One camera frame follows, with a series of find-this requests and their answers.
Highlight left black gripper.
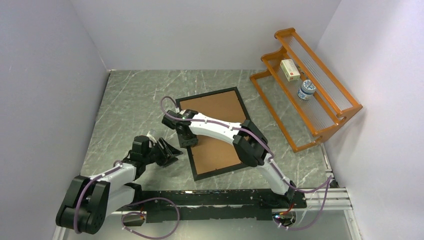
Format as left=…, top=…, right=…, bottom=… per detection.
left=143, top=137, right=183, bottom=168

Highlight brown backing board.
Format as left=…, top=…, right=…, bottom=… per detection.
left=179, top=90, right=249, bottom=176

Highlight black picture frame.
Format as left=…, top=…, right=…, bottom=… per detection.
left=175, top=86, right=253, bottom=182

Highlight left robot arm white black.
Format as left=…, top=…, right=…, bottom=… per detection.
left=55, top=135, right=183, bottom=235

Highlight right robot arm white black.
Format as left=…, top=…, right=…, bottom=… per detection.
left=162, top=109, right=296, bottom=208

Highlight white red carton box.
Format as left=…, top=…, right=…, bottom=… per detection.
left=280, top=59, right=301, bottom=82

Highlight orange wooden rack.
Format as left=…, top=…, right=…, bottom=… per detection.
left=250, top=28, right=363, bottom=153

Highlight blue white ceramic jar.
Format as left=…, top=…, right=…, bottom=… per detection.
left=297, top=79, right=317, bottom=100

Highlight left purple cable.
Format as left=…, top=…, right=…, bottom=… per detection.
left=72, top=159, right=181, bottom=240

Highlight purple cable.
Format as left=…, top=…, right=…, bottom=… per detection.
left=72, top=159, right=181, bottom=240
left=159, top=96, right=334, bottom=232

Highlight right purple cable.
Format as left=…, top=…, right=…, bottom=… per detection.
left=159, top=96, right=334, bottom=232

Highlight aluminium rail profile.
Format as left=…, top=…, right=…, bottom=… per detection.
left=110, top=188, right=351, bottom=215

